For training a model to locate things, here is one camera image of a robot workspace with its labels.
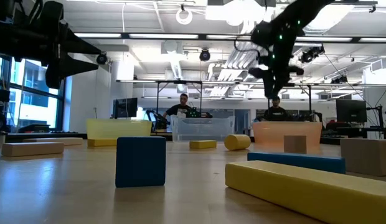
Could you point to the black ceiling camera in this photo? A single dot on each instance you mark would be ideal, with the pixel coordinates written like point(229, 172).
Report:
point(339, 79)
point(101, 58)
point(311, 54)
point(205, 55)

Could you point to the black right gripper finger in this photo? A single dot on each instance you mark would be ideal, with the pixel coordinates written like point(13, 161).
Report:
point(270, 88)
point(281, 86)

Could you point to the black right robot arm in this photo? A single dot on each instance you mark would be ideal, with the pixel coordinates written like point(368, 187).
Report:
point(292, 15)

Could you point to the translucent yellow bin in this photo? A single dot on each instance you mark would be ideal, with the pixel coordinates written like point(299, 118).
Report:
point(118, 129)

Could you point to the long yellow block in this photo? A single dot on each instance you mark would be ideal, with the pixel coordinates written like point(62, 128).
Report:
point(305, 189)

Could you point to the clear plastic bin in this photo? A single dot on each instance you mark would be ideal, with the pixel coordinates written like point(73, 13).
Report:
point(202, 129)

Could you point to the long natural wood block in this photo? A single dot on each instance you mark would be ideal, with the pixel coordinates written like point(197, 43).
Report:
point(32, 149)
point(62, 141)

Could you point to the long blue block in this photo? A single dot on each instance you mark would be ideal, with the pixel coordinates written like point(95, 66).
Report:
point(295, 161)

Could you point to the natural wood cube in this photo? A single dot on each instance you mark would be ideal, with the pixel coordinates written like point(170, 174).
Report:
point(295, 144)

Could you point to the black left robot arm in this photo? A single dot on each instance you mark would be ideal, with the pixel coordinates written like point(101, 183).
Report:
point(6, 37)

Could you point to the black computer monitor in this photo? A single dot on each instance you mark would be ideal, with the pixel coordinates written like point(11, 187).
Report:
point(351, 111)
point(125, 108)

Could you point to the black overhead frame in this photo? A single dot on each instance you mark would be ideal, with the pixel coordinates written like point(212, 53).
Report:
point(309, 102)
point(179, 82)

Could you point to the silver ventilation duct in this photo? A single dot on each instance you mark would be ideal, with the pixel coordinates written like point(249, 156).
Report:
point(236, 62)

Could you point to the large round silver duct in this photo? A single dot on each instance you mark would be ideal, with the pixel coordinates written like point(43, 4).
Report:
point(323, 23)

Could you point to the large natural wood block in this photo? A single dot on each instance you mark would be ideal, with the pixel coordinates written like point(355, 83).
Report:
point(367, 157)

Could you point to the ceiling light strip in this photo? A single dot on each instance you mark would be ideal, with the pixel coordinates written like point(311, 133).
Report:
point(162, 36)

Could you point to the large window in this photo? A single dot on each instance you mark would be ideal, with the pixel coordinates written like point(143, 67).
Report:
point(34, 102)

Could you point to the person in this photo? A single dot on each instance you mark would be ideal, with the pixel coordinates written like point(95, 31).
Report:
point(180, 109)
point(275, 113)

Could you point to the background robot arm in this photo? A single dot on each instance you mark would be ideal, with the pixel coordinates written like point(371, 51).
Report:
point(196, 112)
point(158, 121)

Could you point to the black monitor stand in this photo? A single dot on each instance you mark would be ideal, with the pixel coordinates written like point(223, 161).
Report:
point(380, 121)

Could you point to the blue cube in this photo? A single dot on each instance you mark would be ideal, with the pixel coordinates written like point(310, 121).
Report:
point(140, 161)

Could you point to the black box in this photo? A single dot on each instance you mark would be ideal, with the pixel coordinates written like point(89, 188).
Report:
point(34, 128)

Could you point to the small cup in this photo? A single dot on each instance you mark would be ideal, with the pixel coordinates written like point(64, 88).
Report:
point(2, 140)

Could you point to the translucent orange bin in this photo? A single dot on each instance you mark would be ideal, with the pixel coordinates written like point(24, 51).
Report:
point(271, 132)

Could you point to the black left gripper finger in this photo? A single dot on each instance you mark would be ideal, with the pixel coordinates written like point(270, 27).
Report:
point(78, 66)
point(79, 45)

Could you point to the yellow cylinder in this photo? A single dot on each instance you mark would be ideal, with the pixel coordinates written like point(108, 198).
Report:
point(237, 142)

